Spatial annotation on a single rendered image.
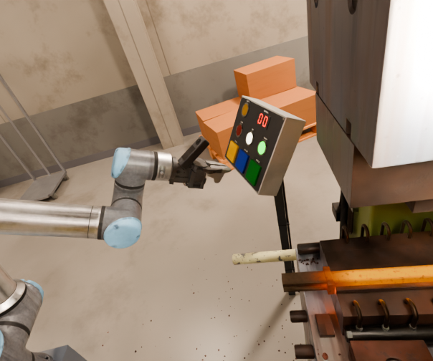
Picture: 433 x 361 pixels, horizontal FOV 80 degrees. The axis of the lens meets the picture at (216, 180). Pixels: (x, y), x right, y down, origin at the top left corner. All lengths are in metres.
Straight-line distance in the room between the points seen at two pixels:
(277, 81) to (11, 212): 2.99
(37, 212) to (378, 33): 0.71
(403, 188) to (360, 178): 0.05
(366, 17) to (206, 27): 3.56
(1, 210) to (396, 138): 0.75
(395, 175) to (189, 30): 3.56
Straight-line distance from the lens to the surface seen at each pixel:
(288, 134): 0.87
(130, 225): 0.70
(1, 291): 1.19
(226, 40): 3.84
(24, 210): 0.76
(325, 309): 0.70
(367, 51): 0.28
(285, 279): 0.62
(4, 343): 1.16
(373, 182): 0.37
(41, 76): 4.27
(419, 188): 0.40
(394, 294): 0.65
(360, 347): 0.60
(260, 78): 3.23
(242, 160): 1.01
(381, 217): 0.81
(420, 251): 0.73
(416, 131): 0.28
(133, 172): 0.78
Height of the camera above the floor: 1.53
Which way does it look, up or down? 33 degrees down
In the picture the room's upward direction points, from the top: 17 degrees counter-clockwise
